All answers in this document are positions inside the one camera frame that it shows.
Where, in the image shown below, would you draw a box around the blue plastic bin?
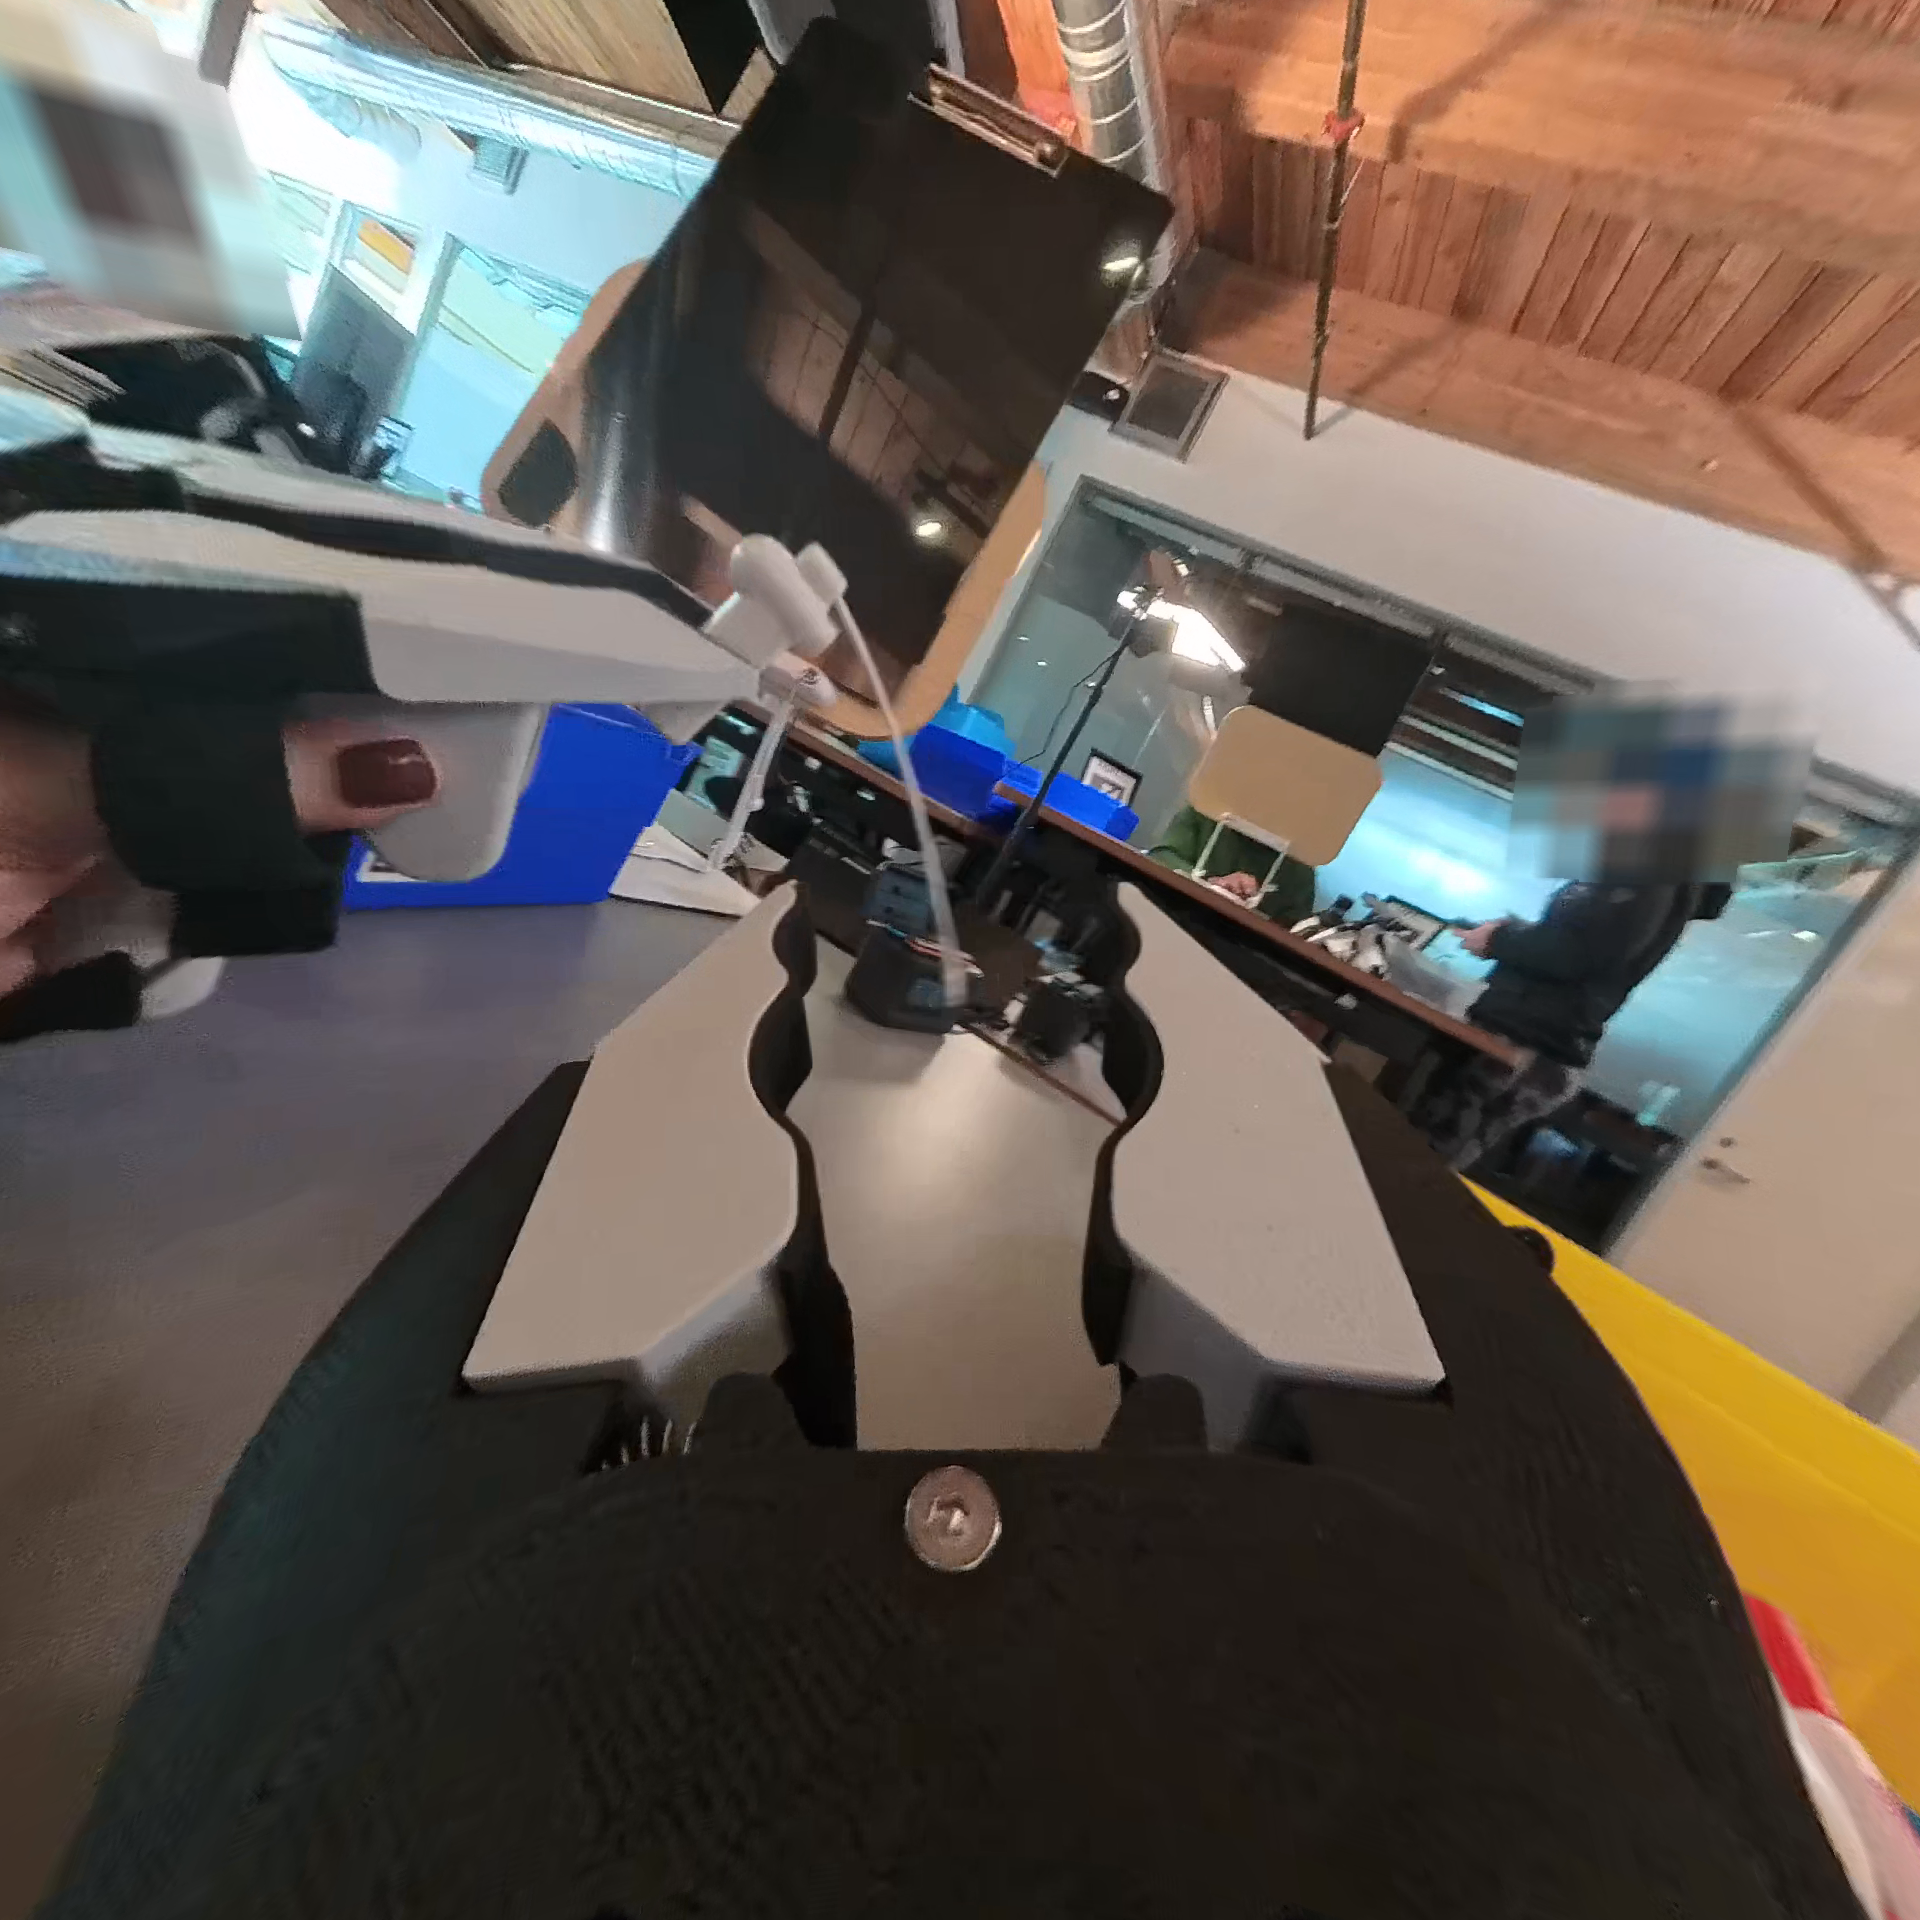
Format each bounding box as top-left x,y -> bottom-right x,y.
343,702 -> 702,913

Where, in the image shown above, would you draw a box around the blue fabric bags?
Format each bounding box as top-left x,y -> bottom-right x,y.
913,697 -> 1023,783

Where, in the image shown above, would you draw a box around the black battery charger case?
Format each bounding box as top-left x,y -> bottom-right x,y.
842,871 -> 987,1040

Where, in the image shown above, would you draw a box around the white double door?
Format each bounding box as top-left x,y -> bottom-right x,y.
1610,862 -> 1920,1414

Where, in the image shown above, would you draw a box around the white wired earbuds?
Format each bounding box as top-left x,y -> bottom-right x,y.
703,532 -> 981,1000

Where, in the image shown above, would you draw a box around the small black charger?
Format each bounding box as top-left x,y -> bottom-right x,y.
1019,966 -> 1114,1062

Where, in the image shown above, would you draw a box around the wall vent grille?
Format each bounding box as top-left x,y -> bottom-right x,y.
1111,351 -> 1225,461

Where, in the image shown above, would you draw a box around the studio light on tripod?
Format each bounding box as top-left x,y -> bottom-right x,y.
983,575 -> 1250,911

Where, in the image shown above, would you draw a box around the black hanging panel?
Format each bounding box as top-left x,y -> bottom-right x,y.
1245,598 -> 1445,760

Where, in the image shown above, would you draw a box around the yellow plastic bin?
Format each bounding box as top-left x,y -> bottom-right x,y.
1462,1177 -> 1920,1775

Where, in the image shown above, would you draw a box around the person's left hand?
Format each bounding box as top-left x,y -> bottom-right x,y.
0,702 -> 447,993

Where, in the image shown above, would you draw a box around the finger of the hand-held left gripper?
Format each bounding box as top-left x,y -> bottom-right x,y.
0,508 -> 725,741
81,428 -> 705,618

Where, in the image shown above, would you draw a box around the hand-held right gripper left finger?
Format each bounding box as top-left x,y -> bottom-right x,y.
462,881 -> 858,1452

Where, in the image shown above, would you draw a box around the black metal hanging frame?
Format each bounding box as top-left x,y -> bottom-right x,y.
1303,0 -> 1920,632

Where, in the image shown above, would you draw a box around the silver ventilation duct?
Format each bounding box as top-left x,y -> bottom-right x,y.
1048,0 -> 1190,169

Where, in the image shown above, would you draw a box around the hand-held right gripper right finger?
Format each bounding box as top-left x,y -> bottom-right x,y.
1079,881 -> 1447,1452

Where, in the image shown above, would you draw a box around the blue background bin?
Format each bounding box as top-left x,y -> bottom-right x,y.
983,765 -> 1145,845

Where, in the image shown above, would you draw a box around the tan backed screen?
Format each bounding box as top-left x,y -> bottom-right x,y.
1184,703 -> 1385,871

